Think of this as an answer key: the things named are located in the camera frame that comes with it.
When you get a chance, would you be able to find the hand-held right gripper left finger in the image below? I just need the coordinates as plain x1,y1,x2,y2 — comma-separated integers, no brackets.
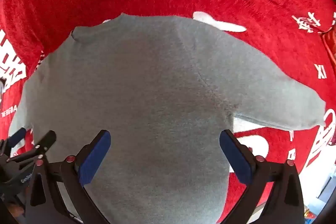
26,130,112,224

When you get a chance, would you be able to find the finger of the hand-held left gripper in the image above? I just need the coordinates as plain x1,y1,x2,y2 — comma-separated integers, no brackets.
0,127,27,159
8,130,57,165

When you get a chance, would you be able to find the grey sweater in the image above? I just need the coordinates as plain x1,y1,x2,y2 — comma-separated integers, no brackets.
8,13,327,224

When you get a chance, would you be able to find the red patterned cushion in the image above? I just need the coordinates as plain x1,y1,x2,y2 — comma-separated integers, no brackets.
322,27,336,67

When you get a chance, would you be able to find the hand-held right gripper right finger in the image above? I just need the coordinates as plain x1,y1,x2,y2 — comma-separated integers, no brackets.
219,130,306,224

